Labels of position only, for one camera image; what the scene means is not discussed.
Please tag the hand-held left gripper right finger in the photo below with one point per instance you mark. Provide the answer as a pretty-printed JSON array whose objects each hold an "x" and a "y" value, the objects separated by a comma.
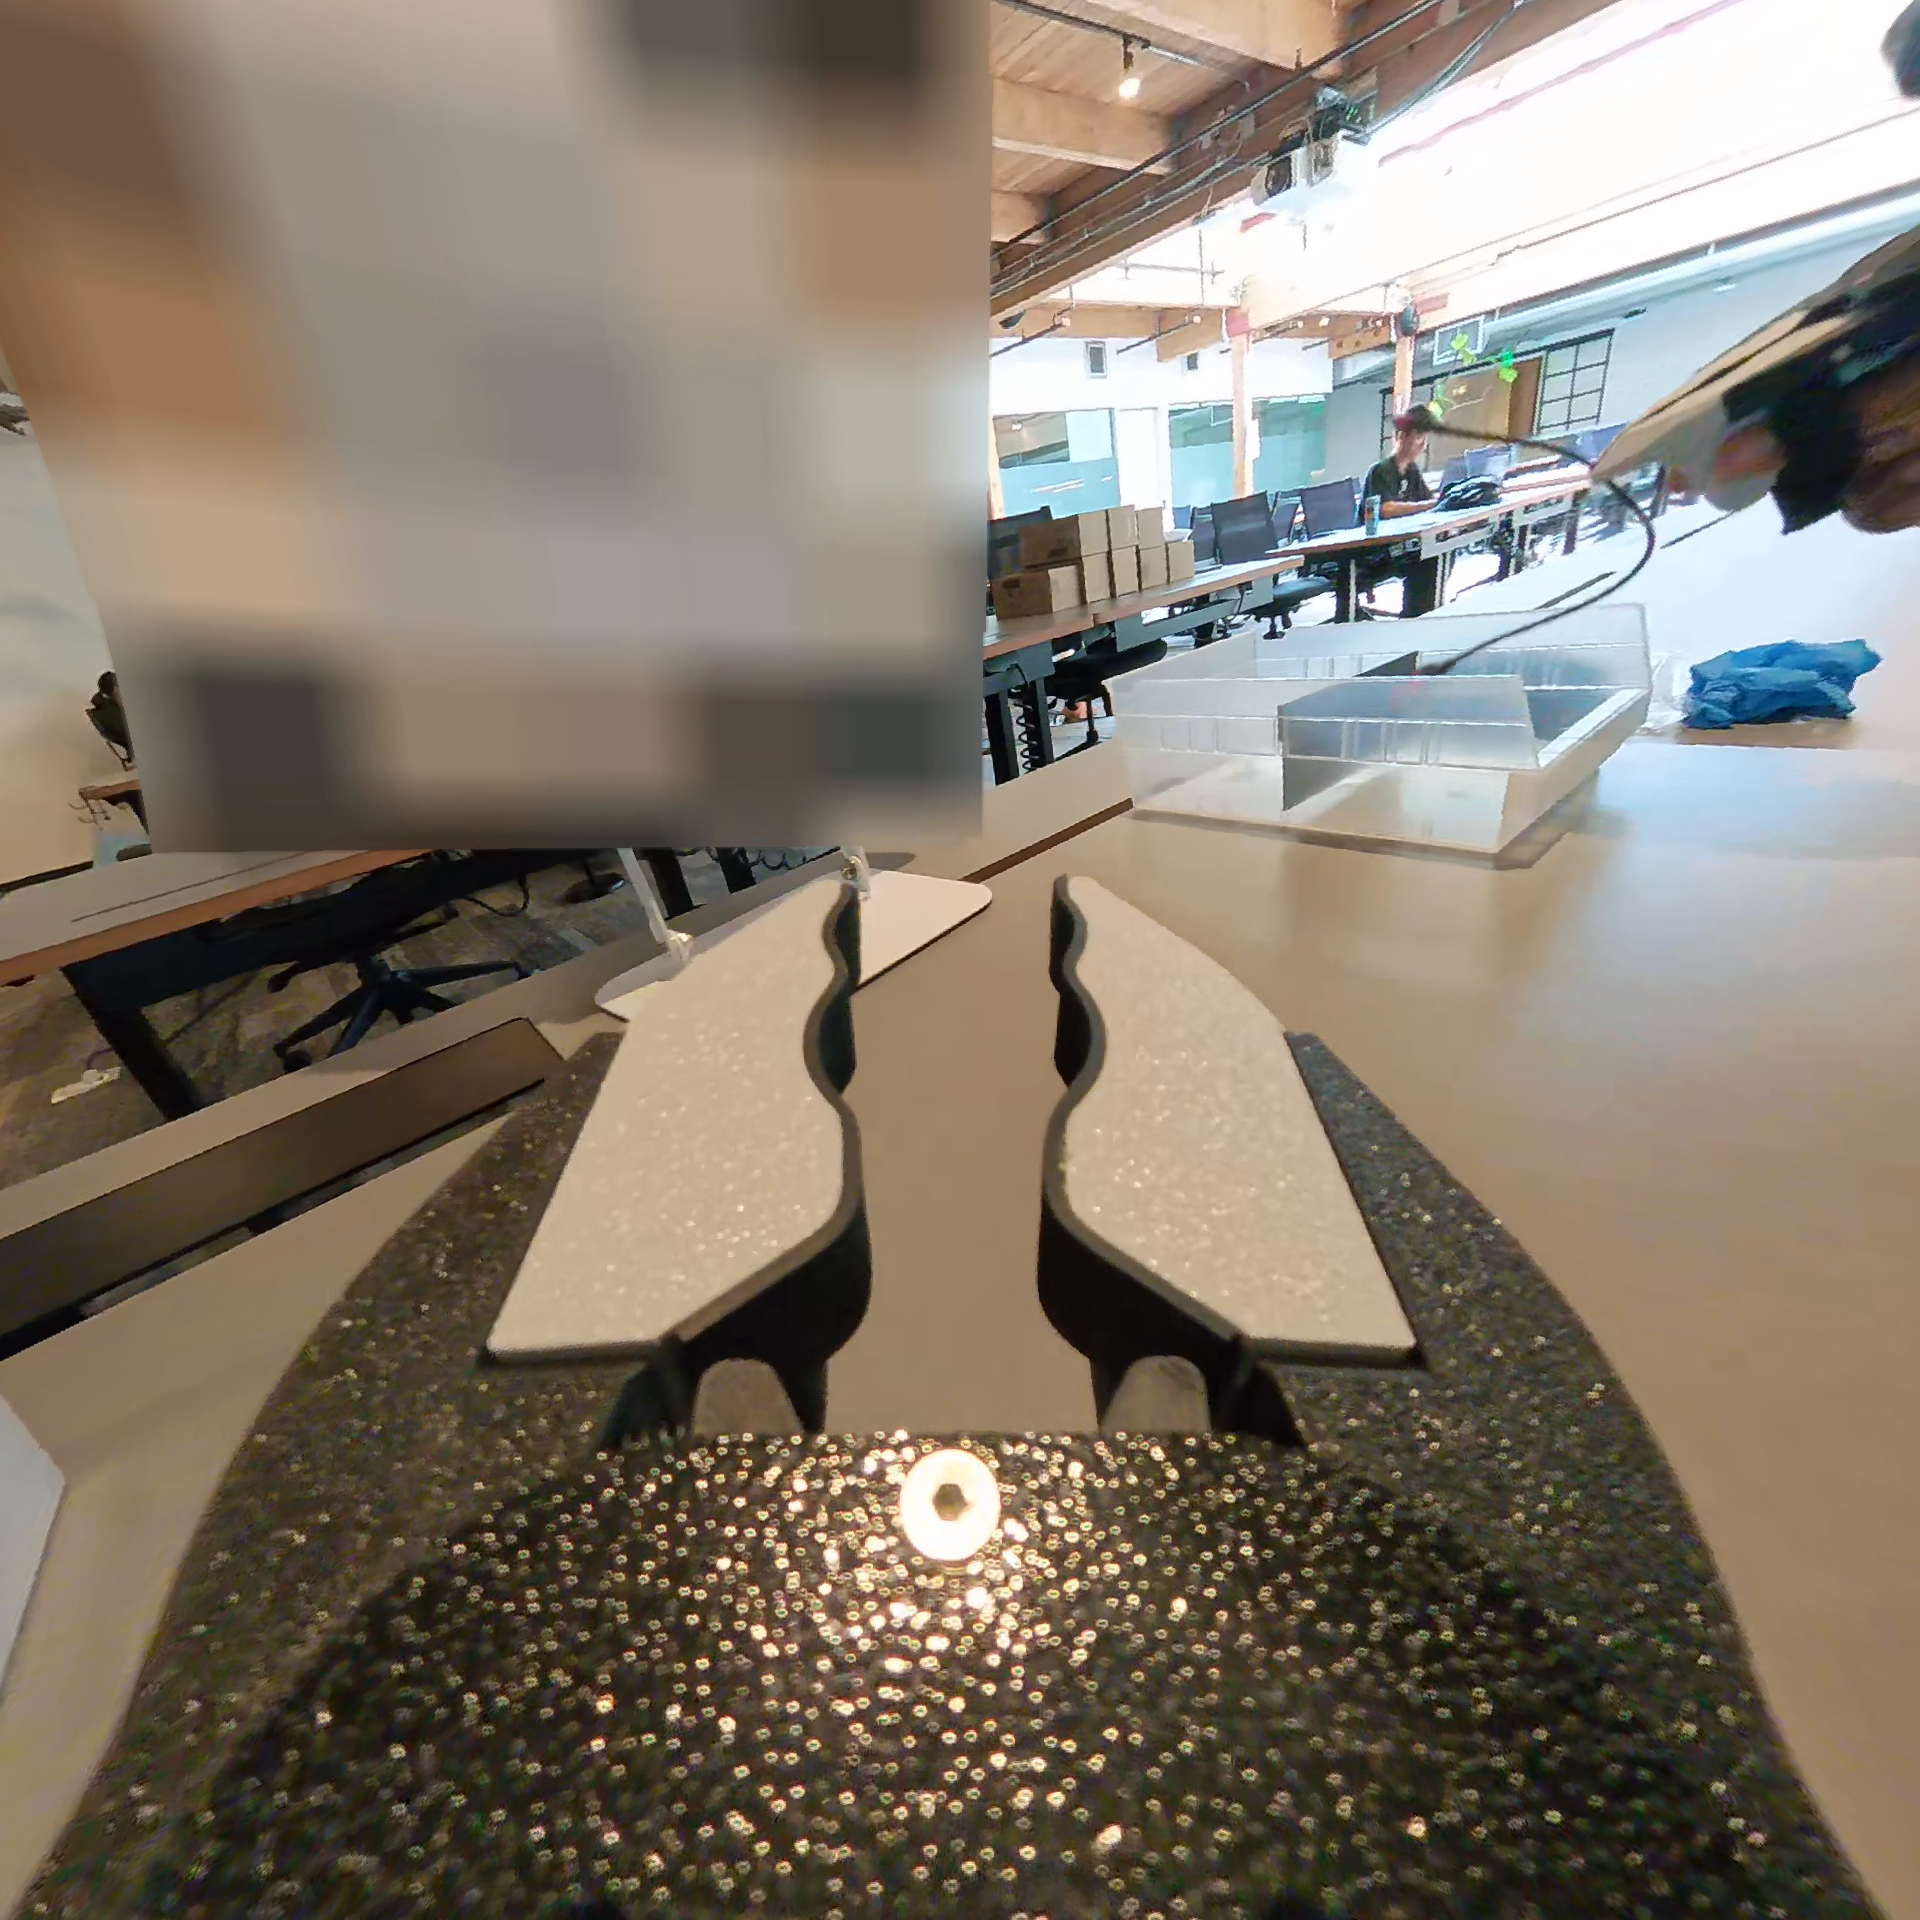
[{"x": 1214, "y": 1184}]

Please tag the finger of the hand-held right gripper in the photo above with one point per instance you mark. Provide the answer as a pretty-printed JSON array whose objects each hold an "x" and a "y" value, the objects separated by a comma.
[
  {"x": 1694, "y": 404},
  {"x": 1724, "y": 481}
]

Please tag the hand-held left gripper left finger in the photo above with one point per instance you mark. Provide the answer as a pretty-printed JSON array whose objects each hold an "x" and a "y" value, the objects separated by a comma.
[{"x": 691, "y": 1170}]

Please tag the clear plastic bin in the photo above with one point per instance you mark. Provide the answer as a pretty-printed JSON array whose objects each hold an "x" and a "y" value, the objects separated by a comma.
[{"x": 1201, "y": 721}]

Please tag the person's right hand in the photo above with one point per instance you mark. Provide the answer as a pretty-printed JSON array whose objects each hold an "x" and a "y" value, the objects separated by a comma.
[{"x": 1881, "y": 450}]

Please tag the blue cloth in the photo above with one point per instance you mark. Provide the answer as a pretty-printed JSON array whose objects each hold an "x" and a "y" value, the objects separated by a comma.
[{"x": 1785, "y": 676}]

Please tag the long white office table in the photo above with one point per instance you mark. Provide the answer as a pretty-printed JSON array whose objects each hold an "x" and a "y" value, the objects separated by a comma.
[{"x": 1470, "y": 523}]

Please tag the black office chair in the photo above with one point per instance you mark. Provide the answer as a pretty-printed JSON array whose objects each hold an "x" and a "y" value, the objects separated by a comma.
[{"x": 376, "y": 989}]

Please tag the row of black office chairs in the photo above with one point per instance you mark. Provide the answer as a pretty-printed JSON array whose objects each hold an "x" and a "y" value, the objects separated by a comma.
[{"x": 1244, "y": 523}]

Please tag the wooden top office desk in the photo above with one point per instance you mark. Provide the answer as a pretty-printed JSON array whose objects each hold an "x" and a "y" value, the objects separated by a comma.
[
  {"x": 150, "y": 901},
  {"x": 1171, "y": 593}
]

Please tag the stack of cardboard boxes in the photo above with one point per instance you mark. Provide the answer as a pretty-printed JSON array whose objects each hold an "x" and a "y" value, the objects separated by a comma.
[{"x": 1079, "y": 555}]

